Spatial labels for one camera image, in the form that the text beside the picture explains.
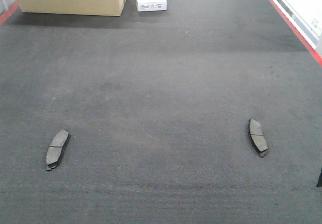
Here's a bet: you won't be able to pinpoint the dark grey conveyor belt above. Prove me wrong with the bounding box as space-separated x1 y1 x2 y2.
1 0 321 223

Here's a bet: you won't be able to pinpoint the white machine frame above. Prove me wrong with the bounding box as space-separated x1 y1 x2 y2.
281 0 321 52

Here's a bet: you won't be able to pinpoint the dark grey brake pad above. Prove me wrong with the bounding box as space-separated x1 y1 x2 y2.
248 119 269 158

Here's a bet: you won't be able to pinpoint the red conveyor edge rail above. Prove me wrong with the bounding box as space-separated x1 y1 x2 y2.
268 0 321 66

